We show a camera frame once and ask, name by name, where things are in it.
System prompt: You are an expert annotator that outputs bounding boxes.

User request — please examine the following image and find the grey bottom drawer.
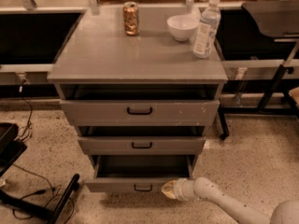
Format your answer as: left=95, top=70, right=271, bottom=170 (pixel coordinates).
left=86, top=155, right=197, bottom=193

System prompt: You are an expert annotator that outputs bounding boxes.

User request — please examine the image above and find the grey drawer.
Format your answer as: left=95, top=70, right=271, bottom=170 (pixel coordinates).
left=60, top=100, right=220, bottom=126
left=78, top=136, right=206, bottom=155
left=86, top=155, right=197, bottom=193

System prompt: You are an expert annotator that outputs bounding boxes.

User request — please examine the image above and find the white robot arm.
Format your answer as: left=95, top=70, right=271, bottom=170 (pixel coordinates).
left=162, top=177, right=299, bottom=224

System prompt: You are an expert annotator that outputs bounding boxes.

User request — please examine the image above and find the grey middle drawer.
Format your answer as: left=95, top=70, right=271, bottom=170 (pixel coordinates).
left=78, top=136, right=206, bottom=155

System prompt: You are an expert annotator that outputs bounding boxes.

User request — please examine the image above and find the grey drawer cabinet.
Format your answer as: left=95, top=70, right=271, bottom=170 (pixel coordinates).
left=47, top=4, right=229, bottom=173

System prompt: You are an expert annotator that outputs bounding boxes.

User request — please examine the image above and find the grey top drawer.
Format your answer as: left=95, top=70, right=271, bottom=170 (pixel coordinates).
left=60, top=100, right=220, bottom=126

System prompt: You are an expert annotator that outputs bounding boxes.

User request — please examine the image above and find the white bowl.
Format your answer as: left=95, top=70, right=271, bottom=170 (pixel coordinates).
left=167, top=15, right=199, bottom=41

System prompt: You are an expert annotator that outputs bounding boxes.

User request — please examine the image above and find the black stand base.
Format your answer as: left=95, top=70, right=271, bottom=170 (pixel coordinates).
left=0, top=122, right=79, bottom=224

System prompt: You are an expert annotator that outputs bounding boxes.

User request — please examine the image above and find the clear plastic water bottle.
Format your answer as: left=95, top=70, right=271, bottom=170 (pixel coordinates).
left=193, top=0, right=221, bottom=59

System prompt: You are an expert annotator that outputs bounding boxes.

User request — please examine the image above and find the black side table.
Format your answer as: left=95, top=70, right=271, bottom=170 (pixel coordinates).
left=216, top=1, right=299, bottom=138

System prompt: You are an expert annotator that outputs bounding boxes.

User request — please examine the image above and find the gold soda can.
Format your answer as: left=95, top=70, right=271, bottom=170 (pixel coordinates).
left=122, top=1, right=139, bottom=35

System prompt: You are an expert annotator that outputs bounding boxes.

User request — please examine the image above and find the black cable on floor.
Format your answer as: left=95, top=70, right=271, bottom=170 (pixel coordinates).
left=10, top=163, right=76, bottom=221

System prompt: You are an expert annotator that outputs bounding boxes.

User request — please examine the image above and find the black hanging cable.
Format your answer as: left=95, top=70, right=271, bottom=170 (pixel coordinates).
left=17, top=79, right=34, bottom=142

